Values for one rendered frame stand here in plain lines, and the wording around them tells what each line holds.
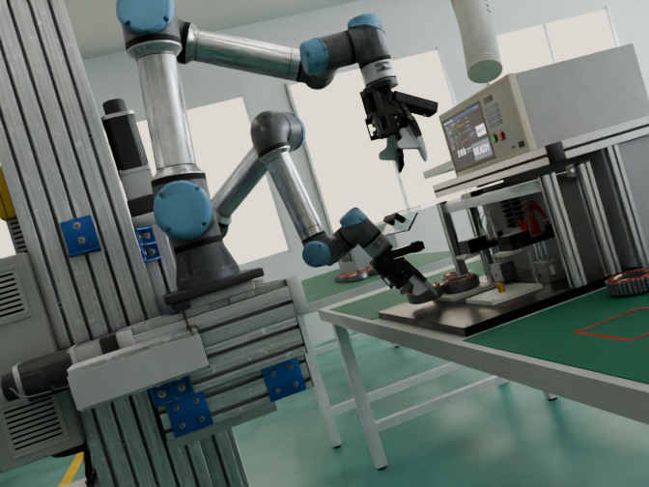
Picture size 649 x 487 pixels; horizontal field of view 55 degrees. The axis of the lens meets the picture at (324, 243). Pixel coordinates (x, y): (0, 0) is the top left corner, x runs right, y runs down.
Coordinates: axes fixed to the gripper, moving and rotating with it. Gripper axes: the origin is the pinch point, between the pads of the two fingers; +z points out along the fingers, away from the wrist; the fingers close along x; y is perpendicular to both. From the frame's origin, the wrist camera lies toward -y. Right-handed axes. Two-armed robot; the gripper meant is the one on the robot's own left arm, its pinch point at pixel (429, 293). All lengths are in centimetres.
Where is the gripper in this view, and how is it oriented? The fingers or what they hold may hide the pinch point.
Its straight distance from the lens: 195.7
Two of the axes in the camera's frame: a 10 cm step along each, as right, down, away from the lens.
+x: 2.4, -0.4, -9.7
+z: 6.7, 7.3, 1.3
